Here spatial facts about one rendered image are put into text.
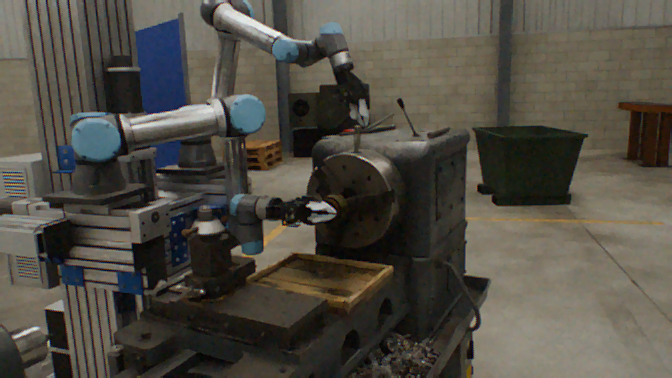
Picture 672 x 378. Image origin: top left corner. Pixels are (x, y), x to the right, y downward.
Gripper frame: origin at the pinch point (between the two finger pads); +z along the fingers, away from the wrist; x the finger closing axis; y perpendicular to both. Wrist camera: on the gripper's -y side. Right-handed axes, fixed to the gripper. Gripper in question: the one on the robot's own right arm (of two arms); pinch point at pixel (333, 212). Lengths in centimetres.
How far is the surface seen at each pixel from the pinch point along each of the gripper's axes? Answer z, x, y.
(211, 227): -7.9, 6.0, 42.7
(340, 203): 0.3, 2.0, -3.8
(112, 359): -22, -21, 62
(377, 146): -0.5, 15.6, -32.9
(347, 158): -2.8, 13.9, -15.1
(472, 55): -222, 85, -998
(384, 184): 9.8, 6.2, -15.2
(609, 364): 74, -110, -149
